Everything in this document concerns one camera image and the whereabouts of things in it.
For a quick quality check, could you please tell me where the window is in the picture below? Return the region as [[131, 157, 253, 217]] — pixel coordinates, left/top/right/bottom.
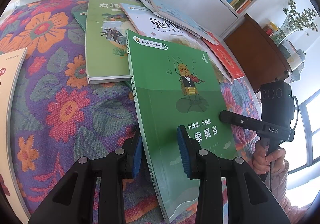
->
[[285, 94, 320, 184]]

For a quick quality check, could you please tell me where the brown wooden cabinet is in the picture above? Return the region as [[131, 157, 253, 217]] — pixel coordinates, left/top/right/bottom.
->
[[223, 13, 292, 94]]

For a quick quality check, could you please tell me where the light green hardcover book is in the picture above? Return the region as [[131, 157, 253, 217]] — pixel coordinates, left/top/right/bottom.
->
[[85, 0, 143, 85]]

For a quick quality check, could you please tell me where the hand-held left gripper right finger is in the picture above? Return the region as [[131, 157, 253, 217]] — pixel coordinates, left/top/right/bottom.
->
[[176, 125, 292, 224]]

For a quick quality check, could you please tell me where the white appliance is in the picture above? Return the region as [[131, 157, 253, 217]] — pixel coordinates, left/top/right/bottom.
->
[[285, 49, 307, 82]]

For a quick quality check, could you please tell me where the thin white book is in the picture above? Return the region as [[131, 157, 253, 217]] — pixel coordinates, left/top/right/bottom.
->
[[134, 0, 157, 13]]

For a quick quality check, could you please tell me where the orange book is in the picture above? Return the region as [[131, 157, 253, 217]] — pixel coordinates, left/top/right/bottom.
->
[[201, 31, 245, 80]]

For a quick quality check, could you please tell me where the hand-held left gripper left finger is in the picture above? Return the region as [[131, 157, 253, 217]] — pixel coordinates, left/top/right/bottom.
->
[[27, 128, 143, 224]]

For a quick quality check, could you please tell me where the colourful jar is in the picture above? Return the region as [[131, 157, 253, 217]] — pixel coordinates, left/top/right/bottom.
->
[[265, 22, 279, 37]]

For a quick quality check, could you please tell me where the floral blanket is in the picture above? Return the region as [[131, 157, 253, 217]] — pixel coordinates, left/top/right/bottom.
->
[[0, 0, 265, 224]]

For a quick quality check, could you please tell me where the white book with landscape picture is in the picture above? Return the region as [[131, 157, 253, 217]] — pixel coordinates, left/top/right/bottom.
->
[[119, 2, 233, 85]]

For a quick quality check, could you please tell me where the cream book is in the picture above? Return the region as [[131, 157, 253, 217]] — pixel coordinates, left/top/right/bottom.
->
[[0, 47, 28, 217]]

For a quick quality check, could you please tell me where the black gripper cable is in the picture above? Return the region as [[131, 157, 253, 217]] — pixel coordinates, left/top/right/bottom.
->
[[268, 159, 275, 193]]

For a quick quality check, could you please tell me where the light blue book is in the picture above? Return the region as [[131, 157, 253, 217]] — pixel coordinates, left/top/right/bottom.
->
[[151, 0, 213, 39]]

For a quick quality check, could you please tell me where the glass vase with plant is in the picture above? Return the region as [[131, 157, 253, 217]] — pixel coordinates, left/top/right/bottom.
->
[[270, 0, 318, 47]]

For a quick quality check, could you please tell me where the green cricket cover book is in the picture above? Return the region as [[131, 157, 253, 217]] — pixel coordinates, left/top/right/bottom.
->
[[124, 29, 239, 223]]

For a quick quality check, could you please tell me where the person's right hand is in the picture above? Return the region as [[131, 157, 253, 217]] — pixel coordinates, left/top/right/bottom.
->
[[252, 139, 287, 177]]

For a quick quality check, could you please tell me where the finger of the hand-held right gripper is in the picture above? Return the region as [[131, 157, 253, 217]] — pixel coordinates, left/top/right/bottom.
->
[[219, 110, 263, 132]]

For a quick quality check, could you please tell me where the person's right forearm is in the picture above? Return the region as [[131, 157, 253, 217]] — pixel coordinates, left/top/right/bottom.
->
[[271, 160, 309, 217]]

